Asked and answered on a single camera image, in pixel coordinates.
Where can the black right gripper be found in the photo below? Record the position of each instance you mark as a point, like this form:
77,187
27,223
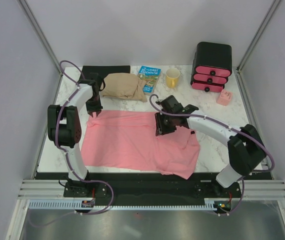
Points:
160,129

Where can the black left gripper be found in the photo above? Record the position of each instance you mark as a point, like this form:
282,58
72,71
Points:
97,109

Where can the pink t shirt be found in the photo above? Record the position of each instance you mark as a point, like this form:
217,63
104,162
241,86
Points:
128,140

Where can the beige t shirt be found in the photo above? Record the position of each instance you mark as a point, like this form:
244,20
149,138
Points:
126,86

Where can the yellow mug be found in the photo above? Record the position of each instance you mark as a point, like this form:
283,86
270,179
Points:
172,76

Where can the pink cube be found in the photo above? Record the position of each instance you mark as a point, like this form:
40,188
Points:
224,98

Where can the black pink drawer unit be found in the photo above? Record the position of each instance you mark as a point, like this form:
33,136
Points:
211,67

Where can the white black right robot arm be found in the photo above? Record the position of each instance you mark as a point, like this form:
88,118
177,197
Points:
245,147

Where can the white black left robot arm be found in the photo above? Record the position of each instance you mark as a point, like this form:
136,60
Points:
64,129

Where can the black notebook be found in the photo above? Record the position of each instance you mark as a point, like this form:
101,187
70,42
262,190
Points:
104,71

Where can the blue treehouse book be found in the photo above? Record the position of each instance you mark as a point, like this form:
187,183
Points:
150,76

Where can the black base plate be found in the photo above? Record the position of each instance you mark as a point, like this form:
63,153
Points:
102,177

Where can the white slotted cable duct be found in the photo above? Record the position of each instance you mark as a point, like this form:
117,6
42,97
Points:
77,204

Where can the aluminium front rail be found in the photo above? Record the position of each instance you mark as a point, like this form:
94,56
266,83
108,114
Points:
149,185

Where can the left aluminium frame post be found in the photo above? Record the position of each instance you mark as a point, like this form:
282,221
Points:
39,32

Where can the aluminium frame post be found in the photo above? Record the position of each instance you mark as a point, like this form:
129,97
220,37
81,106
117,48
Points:
259,33
39,32

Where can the right aluminium frame post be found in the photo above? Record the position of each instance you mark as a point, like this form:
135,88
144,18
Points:
259,33

